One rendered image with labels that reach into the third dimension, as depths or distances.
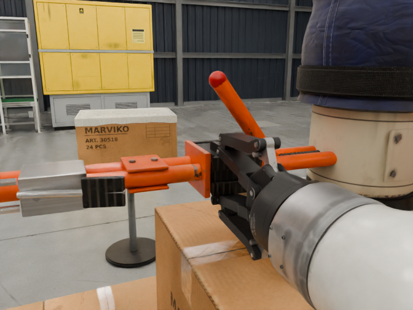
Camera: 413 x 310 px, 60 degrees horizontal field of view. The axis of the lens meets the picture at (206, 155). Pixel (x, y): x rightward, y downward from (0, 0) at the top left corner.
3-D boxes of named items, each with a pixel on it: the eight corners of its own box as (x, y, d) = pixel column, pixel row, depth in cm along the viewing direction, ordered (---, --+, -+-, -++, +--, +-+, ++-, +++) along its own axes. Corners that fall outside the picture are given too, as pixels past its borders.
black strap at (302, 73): (369, 87, 70) (372, 66, 69) (499, 98, 50) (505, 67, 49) (269, 88, 62) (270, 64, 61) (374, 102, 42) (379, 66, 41)
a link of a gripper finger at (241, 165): (253, 203, 35) (255, 190, 35) (210, 154, 45) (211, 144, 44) (286, 198, 37) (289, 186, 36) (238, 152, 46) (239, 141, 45)
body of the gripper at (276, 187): (272, 187, 28) (223, 158, 37) (267, 282, 30) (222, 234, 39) (346, 176, 31) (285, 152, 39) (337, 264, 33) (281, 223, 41)
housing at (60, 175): (85, 191, 47) (83, 158, 46) (90, 211, 41) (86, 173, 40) (26, 197, 45) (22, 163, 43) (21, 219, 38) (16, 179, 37)
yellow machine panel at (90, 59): (146, 119, 876) (142, 10, 814) (156, 124, 795) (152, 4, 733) (47, 124, 794) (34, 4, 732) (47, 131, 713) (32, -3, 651)
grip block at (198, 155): (233, 172, 56) (235, 135, 55) (266, 193, 48) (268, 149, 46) (182, 178, 53) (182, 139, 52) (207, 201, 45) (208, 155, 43)
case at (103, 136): (168, 160, 270) (167, 107, 260) (177, 176, 233) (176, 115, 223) (85, 166, 256) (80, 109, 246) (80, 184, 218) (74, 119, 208)
